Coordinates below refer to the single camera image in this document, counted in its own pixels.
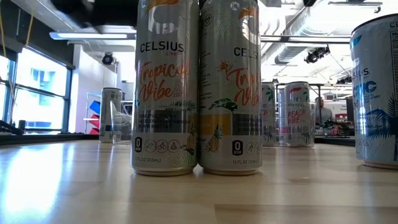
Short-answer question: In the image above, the Celsius Tropical Vibe can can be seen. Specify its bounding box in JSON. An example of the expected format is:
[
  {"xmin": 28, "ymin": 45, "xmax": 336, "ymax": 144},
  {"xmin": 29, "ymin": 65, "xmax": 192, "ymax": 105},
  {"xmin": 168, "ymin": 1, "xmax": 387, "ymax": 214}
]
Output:
[
  {"xmin": 198, "ymin": 0, "xmax": 264, "ymax": 177},
  {"xmin": 130, "ymin": 0, "xmax": 200, "ymax": 177}
]

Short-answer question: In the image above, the Celsius Arctic Vibe can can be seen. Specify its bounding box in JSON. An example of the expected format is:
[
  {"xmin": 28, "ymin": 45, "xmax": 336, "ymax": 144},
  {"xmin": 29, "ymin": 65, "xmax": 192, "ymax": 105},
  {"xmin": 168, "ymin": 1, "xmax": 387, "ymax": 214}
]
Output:
[
  {"xmin": 349, "ymin": 14, "xmax": 398, "ymax": 170},
  {"xmin": 98, "ymin": 87, "xmax": 124, "ymax": 144}
]

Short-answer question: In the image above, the Celsius Peach Vibe can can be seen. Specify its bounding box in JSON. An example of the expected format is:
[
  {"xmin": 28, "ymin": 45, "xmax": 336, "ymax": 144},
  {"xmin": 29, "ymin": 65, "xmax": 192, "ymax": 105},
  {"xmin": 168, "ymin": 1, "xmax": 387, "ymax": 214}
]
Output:
[
  {"xmin": 284, "ymin": 81, "xmax": 312, "ymax": 147},
  {"xmin": 262, "ymin": 82, "xmax": 279, "ymax": 147},
  {"xmin": 277, "ymin": 88, "xmax": 287, "ymax": 146}
]

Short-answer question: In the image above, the long ceiling light fixture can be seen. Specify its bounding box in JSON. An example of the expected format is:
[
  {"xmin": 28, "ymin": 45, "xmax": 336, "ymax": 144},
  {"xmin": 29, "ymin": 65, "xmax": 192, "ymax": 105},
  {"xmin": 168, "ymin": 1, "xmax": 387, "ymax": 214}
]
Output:
[{"xmin": 49, "ymin": 31, "xmax": 352, "ymax": 44}]

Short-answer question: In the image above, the black round ceiling speaker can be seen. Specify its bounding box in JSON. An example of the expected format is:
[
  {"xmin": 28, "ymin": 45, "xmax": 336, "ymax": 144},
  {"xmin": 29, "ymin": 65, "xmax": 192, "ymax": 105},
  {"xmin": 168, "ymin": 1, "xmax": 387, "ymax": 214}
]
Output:
[{"xmin": 101, "ymin": 52, "xmax": 114, "ymax": 66}]

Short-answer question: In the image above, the blue shelf bin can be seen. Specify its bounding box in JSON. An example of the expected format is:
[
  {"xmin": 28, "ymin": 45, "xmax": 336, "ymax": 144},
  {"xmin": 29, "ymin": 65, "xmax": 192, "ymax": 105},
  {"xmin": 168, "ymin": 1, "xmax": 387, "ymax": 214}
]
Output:
[{"xmin": 89, "ymin": 100, "xmax": 102, "ymax": 115}]

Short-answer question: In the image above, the white shelf rack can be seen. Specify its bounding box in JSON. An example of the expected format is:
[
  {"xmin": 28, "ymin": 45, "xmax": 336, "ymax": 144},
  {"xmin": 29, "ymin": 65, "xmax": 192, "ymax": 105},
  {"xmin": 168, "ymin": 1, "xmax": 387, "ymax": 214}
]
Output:
[{"xmin": 83, "ymin": 91, "xmax": 102, "ymax": 135}]

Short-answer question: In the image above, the large dark-framed window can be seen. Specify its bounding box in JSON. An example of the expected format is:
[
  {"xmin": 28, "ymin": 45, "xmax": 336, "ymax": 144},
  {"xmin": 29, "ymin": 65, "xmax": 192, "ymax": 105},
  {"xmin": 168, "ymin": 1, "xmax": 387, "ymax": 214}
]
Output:
[{"xmin": 0, "ymin": 46, "xmax": 75, "ymax": 134}]

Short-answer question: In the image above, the clear plastic bin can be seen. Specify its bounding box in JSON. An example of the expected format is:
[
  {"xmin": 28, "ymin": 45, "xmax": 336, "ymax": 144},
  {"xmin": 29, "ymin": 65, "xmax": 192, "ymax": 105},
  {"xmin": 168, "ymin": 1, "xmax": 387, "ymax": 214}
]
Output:
[
  {"xmin": 262, "ymin": 101, "xmax": 317, "ymax": 148},
  {"xmin": 109, "ymin": 100, "xmax": 134, "ymax": 146}
]

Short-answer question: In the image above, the black ceiling spotlight cluster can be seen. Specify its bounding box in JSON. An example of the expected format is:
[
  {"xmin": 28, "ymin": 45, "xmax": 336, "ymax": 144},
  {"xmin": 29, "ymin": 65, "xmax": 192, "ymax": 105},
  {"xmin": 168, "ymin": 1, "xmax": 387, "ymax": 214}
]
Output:
[
  {"xmin": 335, "ymin": 75, "xmax": 353, "ymax": 85},
  {"xmin": 303, "ymin": 45, "xmax": 331, "ymax": 65}
]

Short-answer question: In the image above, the person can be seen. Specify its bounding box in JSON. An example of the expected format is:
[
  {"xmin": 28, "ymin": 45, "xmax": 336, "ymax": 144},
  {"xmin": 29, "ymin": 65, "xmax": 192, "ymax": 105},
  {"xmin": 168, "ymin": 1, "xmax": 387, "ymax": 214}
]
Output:
[{"xmin": 313, "ymin": 96, "xmax": 333, "ymax": 125}]

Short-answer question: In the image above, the black monitor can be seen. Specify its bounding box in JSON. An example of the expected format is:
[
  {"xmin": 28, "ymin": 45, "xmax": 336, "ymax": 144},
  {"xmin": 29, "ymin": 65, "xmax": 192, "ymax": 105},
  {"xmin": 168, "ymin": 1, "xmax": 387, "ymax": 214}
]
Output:
[{"xmin": 346, "ymin": 98, "xmax": 355, "ymax": 124}]

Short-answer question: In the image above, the yellow hanging cable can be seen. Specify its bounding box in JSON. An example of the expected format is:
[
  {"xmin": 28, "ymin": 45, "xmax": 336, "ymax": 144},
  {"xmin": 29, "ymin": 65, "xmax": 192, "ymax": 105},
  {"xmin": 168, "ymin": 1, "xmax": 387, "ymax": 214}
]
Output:
[{"xmin": 25, "ymin": 11, "xmax": 34, "ymax": 47}]

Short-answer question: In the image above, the black aluminium table frame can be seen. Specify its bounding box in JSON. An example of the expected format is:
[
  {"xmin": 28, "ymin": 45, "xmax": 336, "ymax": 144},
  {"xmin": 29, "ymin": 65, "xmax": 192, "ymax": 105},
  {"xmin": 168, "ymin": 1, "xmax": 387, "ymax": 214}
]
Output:
[{"xmin": 0, "ymin": 133, "xmax": 356, "ymax": 147}]

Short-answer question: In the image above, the black frame strut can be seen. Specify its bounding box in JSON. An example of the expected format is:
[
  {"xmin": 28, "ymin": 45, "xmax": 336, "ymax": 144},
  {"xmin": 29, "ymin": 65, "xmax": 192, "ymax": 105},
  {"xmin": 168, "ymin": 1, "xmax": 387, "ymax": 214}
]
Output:
[{"xmin": 0, "ymin": 119, "xmax": 25, "ymax": 136}]

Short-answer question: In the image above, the silver ceiling air duct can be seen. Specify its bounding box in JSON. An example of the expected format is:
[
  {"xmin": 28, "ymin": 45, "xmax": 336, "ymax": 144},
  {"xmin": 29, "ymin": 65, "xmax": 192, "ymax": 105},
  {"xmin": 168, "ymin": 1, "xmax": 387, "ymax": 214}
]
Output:
[{"xmin": 261, "ymin": 0, "xmax": 352, "ymax": 65}]

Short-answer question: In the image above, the black ceiling track rail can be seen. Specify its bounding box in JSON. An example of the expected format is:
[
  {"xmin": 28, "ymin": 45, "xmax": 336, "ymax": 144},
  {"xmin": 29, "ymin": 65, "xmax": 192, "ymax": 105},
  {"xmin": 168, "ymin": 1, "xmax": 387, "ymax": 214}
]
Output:
[{"xmin": 328, "ymin": 1, "xmax": 383, "ymax": 14}]

